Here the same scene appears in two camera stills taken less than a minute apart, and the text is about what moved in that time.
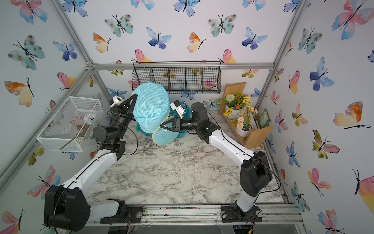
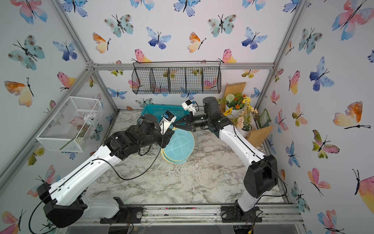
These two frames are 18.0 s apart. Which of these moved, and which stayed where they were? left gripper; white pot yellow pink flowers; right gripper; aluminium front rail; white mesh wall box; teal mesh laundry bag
Moved: left gripper; teal mesh laundry bag
Stayed: aluminium front rail; white mesh wall box; white pot yellow pink flowers; right gripper
